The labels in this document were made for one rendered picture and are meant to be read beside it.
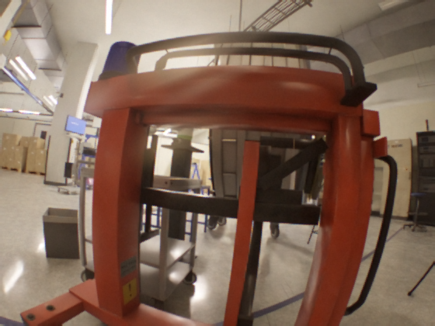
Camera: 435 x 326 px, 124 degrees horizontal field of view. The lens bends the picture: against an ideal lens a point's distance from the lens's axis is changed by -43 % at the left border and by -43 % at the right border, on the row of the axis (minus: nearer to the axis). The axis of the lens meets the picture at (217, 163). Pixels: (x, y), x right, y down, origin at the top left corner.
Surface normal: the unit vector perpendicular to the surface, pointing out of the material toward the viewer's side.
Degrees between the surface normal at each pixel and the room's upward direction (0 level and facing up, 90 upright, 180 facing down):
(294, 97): 90
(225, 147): 116
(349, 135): 90
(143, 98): 90
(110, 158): 90
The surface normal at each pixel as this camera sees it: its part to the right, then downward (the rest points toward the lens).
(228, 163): -0.23, 0.44
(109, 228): -0.21, -0.09
